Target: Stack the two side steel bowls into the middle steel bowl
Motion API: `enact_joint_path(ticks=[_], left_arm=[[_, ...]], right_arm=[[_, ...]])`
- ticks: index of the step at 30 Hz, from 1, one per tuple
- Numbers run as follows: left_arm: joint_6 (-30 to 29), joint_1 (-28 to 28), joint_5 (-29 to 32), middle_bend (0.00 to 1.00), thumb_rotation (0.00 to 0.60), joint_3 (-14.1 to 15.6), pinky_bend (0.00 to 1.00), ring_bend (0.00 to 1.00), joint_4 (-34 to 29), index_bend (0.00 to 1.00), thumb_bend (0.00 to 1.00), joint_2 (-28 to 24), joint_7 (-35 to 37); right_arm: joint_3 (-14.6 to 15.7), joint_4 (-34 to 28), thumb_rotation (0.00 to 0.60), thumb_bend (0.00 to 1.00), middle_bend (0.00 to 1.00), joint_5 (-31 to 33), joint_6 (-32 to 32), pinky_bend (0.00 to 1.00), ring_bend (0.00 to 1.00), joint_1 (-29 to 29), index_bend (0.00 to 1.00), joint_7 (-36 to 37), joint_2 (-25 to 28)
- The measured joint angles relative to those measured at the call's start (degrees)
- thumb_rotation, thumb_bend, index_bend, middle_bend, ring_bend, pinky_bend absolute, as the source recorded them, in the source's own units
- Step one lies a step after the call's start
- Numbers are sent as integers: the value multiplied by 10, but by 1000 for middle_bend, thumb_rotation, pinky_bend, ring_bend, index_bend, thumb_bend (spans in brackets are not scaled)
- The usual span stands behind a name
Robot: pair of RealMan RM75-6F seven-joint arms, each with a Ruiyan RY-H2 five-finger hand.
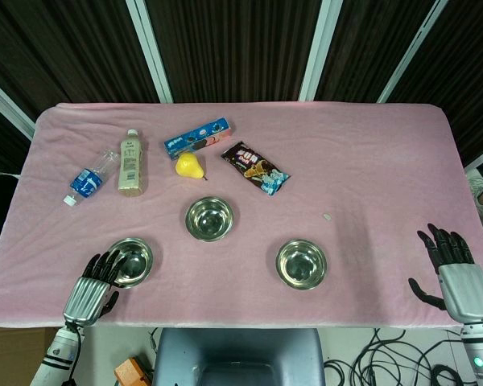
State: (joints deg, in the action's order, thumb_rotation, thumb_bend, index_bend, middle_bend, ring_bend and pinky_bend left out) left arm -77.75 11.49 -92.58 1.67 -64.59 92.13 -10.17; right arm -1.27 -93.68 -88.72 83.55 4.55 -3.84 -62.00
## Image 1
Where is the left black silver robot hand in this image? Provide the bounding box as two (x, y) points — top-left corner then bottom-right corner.
(62, 248), (124, 326)

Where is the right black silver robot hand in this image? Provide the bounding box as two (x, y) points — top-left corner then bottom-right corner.
(408, 223), (483, 325)

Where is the small metal bowl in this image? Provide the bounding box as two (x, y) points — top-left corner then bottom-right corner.
(184, 195), (235, 242)
(275, 238), (329, 291)
(104, 236), (155, 290)

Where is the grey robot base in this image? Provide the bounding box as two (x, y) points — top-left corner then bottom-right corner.
(152, 327), (326, 386)

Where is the orange device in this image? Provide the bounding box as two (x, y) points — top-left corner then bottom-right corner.
(114, 357), (152, 386)

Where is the cardboard box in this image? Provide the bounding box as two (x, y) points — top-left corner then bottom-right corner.
(0, 327), (64, 386)

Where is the clear blue-label water bottle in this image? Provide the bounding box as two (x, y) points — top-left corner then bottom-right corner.
(63, 149), (121, 207)

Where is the beige milk tea bottle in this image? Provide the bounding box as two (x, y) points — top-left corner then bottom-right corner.
(117, 128), (149, 199)

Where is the yellow pear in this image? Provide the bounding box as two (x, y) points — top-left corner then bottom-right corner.
(175, 151), (208, 181)

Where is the pink table cloth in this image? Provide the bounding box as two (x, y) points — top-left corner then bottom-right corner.
(0, 102), (483, 329)

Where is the blue cookie box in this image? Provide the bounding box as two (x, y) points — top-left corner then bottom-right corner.
(163, 117), (233, 161)

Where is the dark ice cream snack packet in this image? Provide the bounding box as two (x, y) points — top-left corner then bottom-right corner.
(220, 141), (291, 197)

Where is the black cable bundle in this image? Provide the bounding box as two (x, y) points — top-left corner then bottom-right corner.
(324, 327), (468, 386)

